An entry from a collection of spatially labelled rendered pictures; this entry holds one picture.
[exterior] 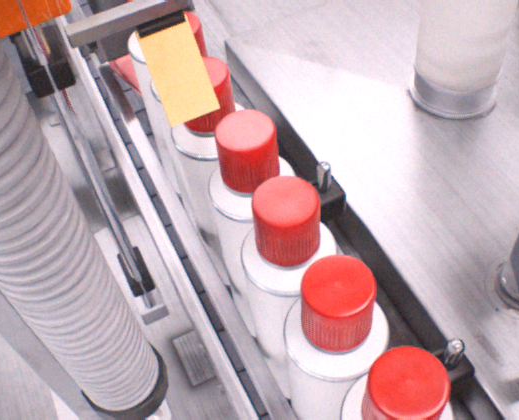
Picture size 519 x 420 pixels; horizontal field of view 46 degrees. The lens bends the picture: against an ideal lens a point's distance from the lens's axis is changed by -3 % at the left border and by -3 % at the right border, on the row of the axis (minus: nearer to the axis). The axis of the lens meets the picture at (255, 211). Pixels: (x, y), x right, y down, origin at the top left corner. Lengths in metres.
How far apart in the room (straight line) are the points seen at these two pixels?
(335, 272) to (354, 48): 0.46
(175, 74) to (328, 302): 0.16
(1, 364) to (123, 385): 0.37
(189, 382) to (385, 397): 0.31
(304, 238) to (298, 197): 0.02
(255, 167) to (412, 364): 0.14
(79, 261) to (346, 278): 0.14
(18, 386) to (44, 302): 0.40
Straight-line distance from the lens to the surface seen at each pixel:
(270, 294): 0.33
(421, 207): 0.56
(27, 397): 0.58
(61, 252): 0.17
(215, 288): 0.42
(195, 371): 0.54
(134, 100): 0.68
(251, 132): 0.33
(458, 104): 0.63
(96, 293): 0.19
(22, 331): 0.39
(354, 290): 0.27
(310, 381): 0.31
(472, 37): 0.58
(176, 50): 0.35
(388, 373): 0.26
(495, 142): 0.63
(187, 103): 0.35
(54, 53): 0.32
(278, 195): 0.30
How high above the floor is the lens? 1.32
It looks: 53 degrees down
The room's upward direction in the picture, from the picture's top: 8 degrees counter-clockwise
